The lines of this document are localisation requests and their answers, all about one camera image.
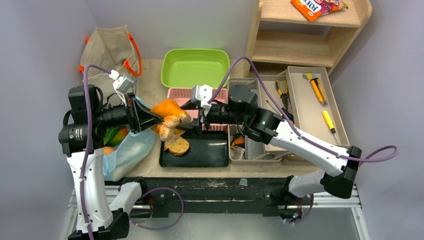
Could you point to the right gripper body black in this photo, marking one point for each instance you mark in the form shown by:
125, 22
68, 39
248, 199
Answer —
202, 117

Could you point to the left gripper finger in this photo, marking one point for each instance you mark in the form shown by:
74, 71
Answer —
143, 109
148, 123

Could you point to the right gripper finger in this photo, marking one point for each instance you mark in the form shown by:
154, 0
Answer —
191, 105
193, 128

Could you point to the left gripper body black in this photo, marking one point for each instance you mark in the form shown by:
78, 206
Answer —
119, 115

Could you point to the light blue plastic grocery bag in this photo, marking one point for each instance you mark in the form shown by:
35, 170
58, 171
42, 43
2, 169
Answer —
134, 148

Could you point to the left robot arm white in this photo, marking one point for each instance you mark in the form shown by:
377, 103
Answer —
84, 127

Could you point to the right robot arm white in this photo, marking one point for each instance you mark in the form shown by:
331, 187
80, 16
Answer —
337, 173

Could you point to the orange green mango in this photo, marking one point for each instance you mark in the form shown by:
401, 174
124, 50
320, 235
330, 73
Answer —
118, 137

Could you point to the brown bread slice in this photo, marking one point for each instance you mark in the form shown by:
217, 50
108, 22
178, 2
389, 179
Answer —
178, 147

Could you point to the black tray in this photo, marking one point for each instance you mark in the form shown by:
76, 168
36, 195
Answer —
211, 150

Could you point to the orange peach fruit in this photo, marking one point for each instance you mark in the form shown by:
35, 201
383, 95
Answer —
108, 150

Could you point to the green plastic tub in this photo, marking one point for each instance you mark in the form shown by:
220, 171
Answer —
188, 67

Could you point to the yellow black pliers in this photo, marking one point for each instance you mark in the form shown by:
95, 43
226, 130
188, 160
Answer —
282, 88

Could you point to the yellow black screwdriver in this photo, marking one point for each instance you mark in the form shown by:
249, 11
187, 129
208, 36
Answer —
278, 109

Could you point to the beige canvas tote bag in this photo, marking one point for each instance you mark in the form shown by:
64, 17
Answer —
111, 49

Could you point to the beige toolbox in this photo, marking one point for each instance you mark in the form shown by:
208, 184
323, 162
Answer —
303, 102

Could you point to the hex key set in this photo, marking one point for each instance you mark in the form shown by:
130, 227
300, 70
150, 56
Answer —
310, 76

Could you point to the yellow utility knife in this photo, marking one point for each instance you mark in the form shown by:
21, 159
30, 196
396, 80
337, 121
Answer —
315, 83

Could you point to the wooden shelf unit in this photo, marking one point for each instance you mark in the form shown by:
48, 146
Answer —
304, 49

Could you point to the orange snack packet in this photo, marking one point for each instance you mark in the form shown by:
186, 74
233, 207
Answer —
312, 9

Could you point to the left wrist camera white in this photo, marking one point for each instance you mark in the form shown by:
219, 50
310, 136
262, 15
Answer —
121, 85

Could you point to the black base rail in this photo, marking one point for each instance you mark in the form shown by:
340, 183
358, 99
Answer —
172, 195

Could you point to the aluminium frame rail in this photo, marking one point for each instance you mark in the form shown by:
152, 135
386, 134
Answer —
321, 200

